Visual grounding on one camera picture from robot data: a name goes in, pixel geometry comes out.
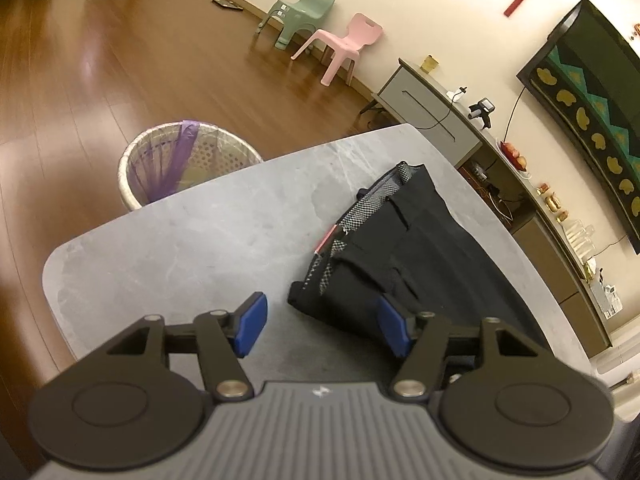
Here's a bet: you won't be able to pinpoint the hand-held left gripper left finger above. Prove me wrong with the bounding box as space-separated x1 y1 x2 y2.
107 291 269 404

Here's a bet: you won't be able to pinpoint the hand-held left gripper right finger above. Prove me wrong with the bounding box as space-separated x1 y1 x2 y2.
377 294 534 404

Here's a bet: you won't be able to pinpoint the black shorts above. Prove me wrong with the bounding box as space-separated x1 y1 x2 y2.
287 161 551 376

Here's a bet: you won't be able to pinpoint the white woven wastebasket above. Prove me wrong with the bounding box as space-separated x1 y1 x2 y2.
118 121 264 211

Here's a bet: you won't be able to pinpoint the purple trash bag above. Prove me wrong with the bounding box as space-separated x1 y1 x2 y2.
127 120 201 196

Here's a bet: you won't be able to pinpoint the gold jars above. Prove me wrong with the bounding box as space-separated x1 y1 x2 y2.
537 183 568 221

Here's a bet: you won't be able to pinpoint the glass jars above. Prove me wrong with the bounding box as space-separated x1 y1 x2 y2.
562 217 598 261

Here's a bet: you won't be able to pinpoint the plate of fruit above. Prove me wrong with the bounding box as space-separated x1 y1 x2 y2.
496 138 532 178

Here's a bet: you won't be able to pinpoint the grey television cabinet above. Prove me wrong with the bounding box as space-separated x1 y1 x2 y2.
359 57 613 361

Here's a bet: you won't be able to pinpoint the pink plastic chair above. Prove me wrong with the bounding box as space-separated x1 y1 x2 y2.
291 12 385 87

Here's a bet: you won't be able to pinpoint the television with patterned cloth cover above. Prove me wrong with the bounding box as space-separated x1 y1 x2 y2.
516 0 640 256

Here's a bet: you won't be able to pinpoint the green plastic chair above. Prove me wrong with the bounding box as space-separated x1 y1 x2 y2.
256 0 336 51

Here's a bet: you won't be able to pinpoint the small black camera gadget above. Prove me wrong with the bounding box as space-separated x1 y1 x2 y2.
468 100 496 130

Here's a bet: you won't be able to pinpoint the black television cable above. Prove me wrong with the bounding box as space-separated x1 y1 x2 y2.
501 85 526 143

